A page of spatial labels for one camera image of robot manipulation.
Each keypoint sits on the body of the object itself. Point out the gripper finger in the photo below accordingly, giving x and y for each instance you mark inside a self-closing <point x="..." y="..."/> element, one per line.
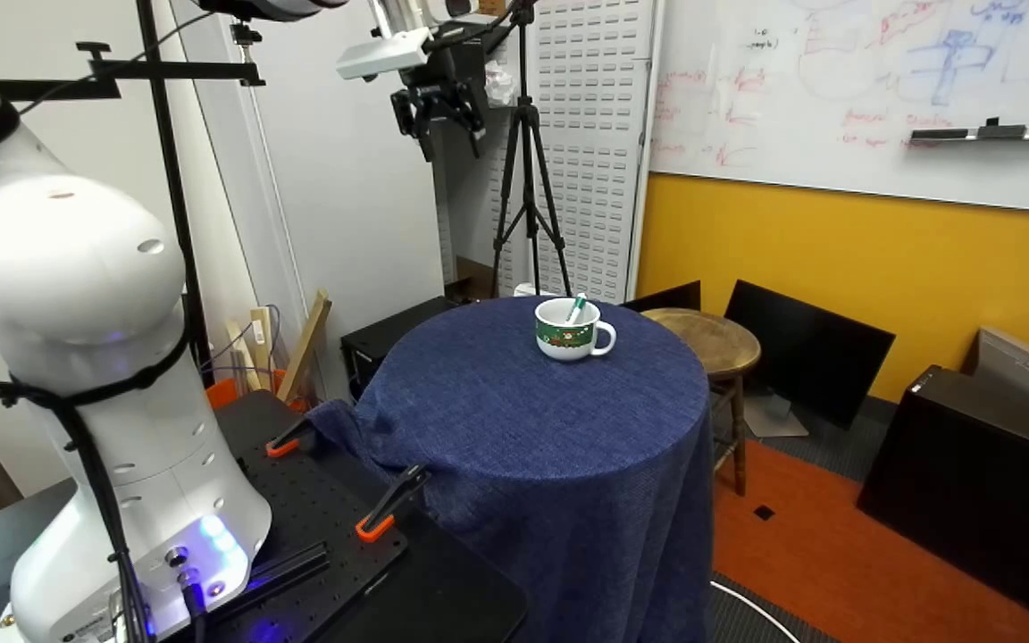
<point x="411" y="118"/>
<point x="472" y="123"/>

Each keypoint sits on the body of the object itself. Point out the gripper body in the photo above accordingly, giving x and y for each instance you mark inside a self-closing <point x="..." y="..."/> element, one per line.
<point x="445" y="73"/>

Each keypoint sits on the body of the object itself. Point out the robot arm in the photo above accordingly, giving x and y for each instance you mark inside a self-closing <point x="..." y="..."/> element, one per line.
<point x="77" y="268"/>

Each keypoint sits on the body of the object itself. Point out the green and white marker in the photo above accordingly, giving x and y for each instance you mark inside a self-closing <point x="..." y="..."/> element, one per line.
<point x="577" y="308"/>

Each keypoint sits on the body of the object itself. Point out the white perforated panel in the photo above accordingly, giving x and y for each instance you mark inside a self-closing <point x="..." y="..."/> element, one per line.
<point x="595" y="152"/>

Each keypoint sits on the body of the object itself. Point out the black computer case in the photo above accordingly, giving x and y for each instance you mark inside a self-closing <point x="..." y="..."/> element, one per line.
<point x="385" y="339"/>

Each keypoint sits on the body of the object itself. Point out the white mug with green print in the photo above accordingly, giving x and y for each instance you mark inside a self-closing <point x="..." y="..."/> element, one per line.
<point x="568" y="338"/>

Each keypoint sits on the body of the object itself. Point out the bundle of wooden slats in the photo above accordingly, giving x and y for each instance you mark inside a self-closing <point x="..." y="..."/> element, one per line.
<point x="305" y="344"/>

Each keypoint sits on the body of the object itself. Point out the black flat panel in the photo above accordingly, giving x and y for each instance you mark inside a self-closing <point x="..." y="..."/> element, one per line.
<point x="671" y="296"/>

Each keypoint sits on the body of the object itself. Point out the round wooden stool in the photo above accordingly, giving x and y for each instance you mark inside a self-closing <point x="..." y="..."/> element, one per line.
<point x="706" y="338"/>

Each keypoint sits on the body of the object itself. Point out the orange bucket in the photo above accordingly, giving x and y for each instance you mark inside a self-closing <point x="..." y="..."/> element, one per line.
<point x="224" y="393"/>

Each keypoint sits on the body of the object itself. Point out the blue tablecloth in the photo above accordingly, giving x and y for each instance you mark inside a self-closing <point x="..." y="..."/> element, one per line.
<point x="550" y="446"/>

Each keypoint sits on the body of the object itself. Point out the black clamp with orange tips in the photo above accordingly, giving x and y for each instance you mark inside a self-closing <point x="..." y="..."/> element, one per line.
<point x="287" y="439"/>
<point x="389" y="505"/>

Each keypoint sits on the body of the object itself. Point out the whiteboard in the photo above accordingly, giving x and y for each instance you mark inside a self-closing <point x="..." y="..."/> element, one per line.
<point x="872" y="80"/>

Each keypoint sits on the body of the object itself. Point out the black monitor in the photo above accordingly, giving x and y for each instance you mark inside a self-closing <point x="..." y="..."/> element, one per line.
<point x="814" y="353"/>

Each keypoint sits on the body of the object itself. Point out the black bar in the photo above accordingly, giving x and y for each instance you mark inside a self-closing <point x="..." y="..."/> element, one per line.
<point x="287" y="572"/>

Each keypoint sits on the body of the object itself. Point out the whiteboard eraser on tray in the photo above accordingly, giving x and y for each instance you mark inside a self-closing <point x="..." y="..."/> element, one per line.
<point x="979" y="133"/>

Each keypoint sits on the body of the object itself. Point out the black cabinet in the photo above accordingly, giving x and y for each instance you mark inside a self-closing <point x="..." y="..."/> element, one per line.
<point x="988" y="482"/>

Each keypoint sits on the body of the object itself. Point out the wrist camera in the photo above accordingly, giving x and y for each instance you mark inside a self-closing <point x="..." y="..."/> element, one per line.
<point x="382" y="55"/>

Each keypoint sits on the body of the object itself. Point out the camera on tripod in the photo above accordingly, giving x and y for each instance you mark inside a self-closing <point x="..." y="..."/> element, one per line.
<point x="528" y="179"/>

